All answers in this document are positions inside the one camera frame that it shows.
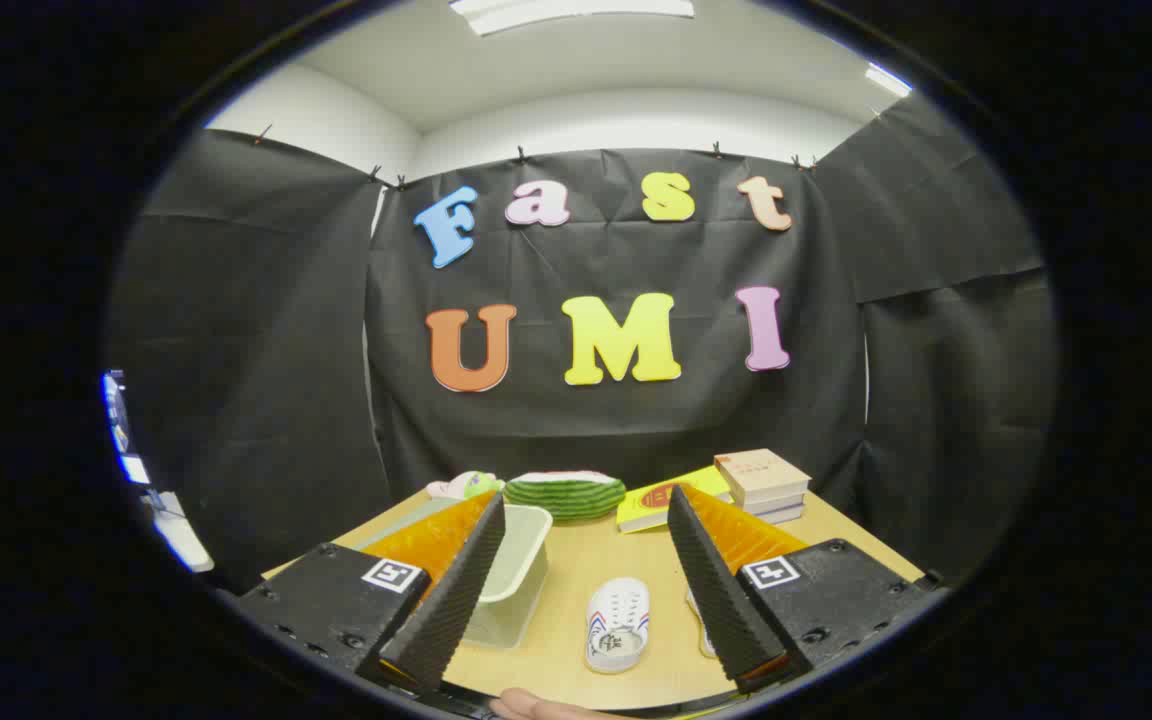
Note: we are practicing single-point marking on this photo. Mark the small ceiling light panel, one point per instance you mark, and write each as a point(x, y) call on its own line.
point(886, 79)

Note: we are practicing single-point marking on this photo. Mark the watermelon slice plush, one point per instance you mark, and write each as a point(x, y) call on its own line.
point(566, 495)

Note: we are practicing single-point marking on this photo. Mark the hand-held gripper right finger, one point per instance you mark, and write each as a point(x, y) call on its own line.
point(711, 580)

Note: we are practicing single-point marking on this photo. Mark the black backdrop cloth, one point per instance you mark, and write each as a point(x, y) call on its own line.
point(586, 430)

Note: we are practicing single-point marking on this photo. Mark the cream fabric storage box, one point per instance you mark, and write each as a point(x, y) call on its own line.
point(521, 560)

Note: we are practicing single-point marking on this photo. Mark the pink plush toy green hat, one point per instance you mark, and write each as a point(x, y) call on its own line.
point(466, 487)

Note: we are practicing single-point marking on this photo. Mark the white angular object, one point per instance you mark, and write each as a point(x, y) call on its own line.
point(181, 535)

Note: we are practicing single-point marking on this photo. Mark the grey paperback book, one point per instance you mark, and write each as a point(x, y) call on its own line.
point(776, 503)
point(781, 515)

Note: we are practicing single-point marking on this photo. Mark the white striped canvas shoe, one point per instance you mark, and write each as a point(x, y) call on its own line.
point(618, 625)
point(696, 612)

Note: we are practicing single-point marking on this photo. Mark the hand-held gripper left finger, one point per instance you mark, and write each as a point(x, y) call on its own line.
point(451, 600)

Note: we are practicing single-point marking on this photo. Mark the yellow book red circle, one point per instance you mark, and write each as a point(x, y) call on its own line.
point(646, 505)

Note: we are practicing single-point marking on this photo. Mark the long ceiling light panel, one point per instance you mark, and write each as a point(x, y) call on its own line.
point(572, 12)

